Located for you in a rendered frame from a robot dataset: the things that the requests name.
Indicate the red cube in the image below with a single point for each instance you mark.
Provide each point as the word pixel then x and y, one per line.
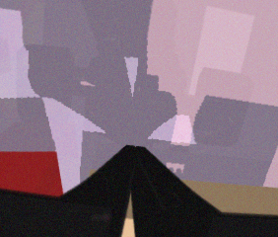
pixel 32 172

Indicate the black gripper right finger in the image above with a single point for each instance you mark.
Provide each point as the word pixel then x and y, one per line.
pixel 164 206

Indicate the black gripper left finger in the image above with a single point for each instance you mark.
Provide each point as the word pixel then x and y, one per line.
pixel 95 208

